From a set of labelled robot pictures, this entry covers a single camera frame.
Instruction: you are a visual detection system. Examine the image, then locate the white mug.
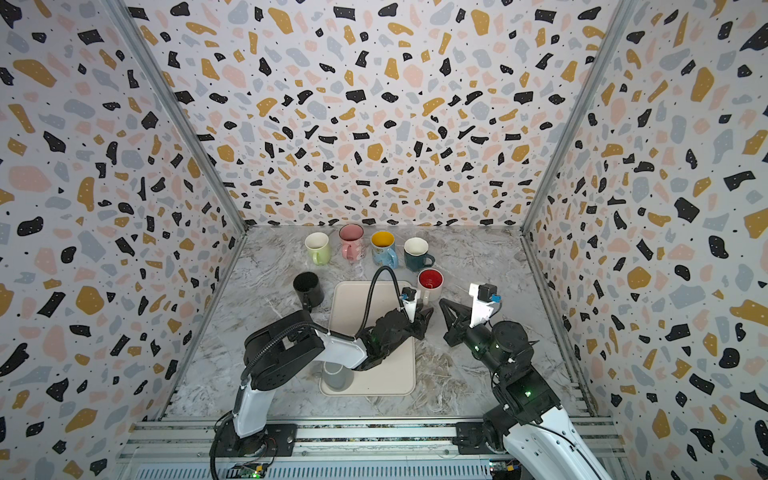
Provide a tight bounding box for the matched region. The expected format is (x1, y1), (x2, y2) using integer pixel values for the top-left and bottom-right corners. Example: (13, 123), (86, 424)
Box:
(417, 268), (445, 305)

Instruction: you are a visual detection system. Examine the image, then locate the dark green mug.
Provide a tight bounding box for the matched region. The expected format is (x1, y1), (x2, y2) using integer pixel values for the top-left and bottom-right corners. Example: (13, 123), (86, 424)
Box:
(404, 237), (435, 272)

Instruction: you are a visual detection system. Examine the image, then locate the light blue mug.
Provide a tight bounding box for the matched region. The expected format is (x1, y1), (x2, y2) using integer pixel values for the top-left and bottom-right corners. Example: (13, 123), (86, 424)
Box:
(371, 231), (399, 269)

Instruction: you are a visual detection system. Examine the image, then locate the grey mug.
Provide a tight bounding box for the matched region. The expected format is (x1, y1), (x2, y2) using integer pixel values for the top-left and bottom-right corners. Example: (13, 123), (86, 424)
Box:
(323, 362), (354, 392)

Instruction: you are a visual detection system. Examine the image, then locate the pink mug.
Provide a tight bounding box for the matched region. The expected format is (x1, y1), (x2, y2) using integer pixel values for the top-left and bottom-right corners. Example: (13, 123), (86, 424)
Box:
(339, 224), (365, 262)

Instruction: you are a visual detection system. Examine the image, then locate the black mug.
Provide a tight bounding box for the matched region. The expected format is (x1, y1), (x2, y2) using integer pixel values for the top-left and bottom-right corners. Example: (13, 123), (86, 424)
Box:
(293, 272), (325, 311)

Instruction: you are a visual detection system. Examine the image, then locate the light green mug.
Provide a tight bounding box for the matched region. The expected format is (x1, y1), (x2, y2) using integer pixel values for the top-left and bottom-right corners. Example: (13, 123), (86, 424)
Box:
(304, 232), (332, 266)

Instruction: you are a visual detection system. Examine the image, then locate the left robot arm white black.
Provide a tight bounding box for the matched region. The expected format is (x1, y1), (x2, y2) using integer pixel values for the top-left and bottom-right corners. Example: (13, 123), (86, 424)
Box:
(232, 304), (434, 439)

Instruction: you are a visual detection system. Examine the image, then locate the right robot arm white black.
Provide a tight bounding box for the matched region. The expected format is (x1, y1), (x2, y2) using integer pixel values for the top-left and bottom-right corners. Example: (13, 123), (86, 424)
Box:
(439, 299), (610, 479)

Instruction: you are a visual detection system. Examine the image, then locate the beige serving tray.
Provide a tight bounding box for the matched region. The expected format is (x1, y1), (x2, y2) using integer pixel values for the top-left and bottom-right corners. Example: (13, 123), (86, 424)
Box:
(319, 280), (418, 397)

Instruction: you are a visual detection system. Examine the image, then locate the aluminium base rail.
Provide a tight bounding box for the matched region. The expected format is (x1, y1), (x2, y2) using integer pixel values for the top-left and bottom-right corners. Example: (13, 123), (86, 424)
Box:
(116, 416), (628, 480)

